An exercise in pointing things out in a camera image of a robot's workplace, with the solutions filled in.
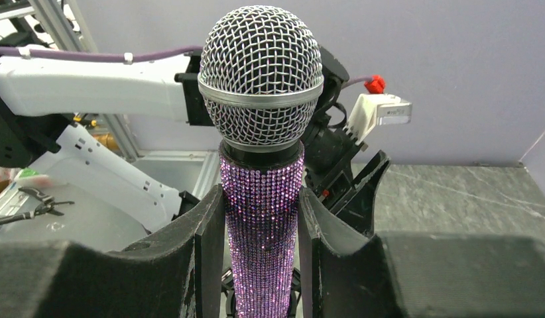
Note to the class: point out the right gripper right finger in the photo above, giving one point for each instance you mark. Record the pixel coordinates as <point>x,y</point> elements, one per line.
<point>401,274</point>

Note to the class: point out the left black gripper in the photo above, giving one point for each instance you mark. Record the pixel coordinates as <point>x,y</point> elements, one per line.
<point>327,166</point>

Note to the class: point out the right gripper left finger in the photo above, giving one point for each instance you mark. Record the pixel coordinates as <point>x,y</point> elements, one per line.
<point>174,272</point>

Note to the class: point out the purple glitter microphone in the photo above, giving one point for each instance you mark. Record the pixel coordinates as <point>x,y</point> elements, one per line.
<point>260,78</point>

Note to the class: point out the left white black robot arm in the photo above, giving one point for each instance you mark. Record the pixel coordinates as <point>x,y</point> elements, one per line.
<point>261,156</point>

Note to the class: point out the black pliers on tray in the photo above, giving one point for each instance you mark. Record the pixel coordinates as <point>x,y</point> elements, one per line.
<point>46,205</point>

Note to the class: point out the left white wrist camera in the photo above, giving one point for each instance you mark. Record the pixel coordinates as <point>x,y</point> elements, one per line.
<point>374,108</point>

